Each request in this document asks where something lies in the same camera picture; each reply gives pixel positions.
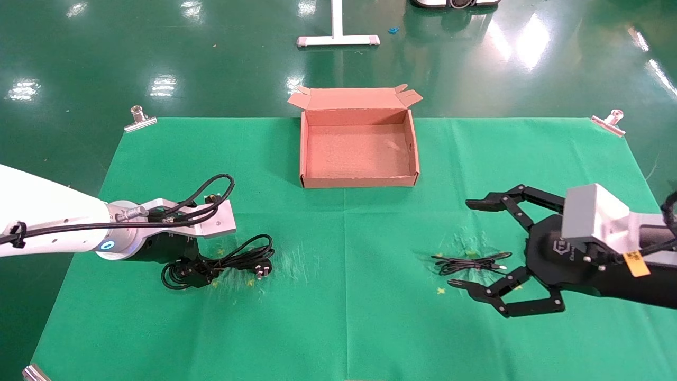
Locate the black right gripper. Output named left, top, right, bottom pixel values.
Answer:
left=448, top=185, right=677, bottom=319

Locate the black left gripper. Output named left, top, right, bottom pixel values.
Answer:
left=138, top=232, right=217, bottom=289

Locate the thin black data cable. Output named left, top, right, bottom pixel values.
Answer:
left=431, top=251, right=513, bottom=277

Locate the black power cable with plug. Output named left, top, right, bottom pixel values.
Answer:
left=161, top=234, right=276, bottom=291

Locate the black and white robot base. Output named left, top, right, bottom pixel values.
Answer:
left=411, top=0, right=501, bottom=11

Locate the open brown cardboard box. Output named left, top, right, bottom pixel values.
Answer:
left=287, top=84, right=424, bottom=189

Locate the yellow tag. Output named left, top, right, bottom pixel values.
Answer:
left=623, top=250, right=651, bottom=278

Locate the green table cloth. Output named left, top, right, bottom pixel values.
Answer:
left=30, top=116, right=677, bottom=381

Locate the white stand base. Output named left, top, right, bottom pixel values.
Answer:
left=296, top=0, right=381, bottom=48

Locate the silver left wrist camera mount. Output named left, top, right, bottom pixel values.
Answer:
left=108, top=197, right=236, bottom=240

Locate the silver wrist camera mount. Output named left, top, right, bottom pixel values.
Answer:
left=561, top=183, right=663, bottom=261
left=108, top=197, right=236, bottom=240

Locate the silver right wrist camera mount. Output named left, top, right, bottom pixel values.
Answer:
left=561, top=183, right=663, bottom=261

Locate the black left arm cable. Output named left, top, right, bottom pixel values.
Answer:
left=0, top=174, right=235, bottom=248

